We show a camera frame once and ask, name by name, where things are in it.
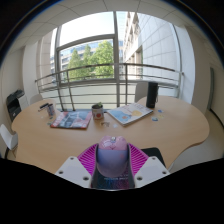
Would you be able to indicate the grey door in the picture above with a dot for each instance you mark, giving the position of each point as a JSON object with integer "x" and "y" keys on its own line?
{"x": 211, "y": 88}

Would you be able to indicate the black cylinder speaker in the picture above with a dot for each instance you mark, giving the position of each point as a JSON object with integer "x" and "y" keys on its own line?
{"x": 152, "y": 95}

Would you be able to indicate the magazine with red-blue cover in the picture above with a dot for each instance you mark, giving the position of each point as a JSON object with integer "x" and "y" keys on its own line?
{"x": 72, "y": 119}

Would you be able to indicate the printed drink can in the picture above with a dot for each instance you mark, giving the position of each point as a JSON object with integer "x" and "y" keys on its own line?
{"x": 51, "y": 110}

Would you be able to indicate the dark pen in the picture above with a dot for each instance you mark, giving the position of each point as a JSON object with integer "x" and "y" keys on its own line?
{"x": 43, "y": 106}

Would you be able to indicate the black printer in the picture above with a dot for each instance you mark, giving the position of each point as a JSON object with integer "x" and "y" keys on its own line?
{"x": 14, "y": 105}

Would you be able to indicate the pink lilac computer mouse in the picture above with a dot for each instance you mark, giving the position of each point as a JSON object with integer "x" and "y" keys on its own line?
{"x": 112, "y": 156}

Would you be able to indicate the metal balcony railing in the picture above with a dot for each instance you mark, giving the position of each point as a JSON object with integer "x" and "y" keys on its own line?
{"x": 100, "y": 66}

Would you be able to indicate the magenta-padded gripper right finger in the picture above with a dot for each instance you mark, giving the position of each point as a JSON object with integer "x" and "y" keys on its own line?
{"x": 151, "y": 170}

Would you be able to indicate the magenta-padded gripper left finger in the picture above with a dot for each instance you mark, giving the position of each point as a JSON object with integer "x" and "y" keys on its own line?
{"x": 73, "y": 170}

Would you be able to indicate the white chair with wooden legs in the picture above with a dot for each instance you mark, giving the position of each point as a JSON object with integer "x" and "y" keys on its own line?
{"x": 7, "y": 136}

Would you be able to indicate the white red cup with plant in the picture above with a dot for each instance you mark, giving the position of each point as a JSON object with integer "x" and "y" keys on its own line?
{"x": 97, "y": 112}

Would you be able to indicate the light open booklet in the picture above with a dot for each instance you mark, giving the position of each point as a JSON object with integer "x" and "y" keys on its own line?
{"x": 130, "y": 114}

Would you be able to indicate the white chair with rounded back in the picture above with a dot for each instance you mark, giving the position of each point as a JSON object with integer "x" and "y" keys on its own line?
{"x": 140, "y": 92}
{"x": 36, "y": 98}

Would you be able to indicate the black mouse pad, red-blue print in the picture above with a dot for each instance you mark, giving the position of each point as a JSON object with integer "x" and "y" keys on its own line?
{"x": 113, "y": 182}

